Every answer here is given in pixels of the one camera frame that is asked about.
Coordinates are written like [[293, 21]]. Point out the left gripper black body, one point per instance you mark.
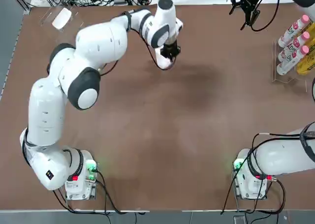
[[171, 50]]

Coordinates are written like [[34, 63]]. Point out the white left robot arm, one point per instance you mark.
[[46, 110]]

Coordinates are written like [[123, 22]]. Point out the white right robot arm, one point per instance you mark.
[[275, 157]]

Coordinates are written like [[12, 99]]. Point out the clear stepped plastic holder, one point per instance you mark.
[[46, 17]]

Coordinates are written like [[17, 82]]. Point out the clear acrylic bottle shelf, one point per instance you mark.
[[278, 76]]

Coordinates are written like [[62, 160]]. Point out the grey power strip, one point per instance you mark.
[[120, 1]]

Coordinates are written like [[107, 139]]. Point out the yellow packet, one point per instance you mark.
[[307, 66]]

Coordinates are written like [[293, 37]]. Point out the grey floor socket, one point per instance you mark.
[[240, 219]]

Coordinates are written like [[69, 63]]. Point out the aluminium frame post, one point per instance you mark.
[[27, 9]]

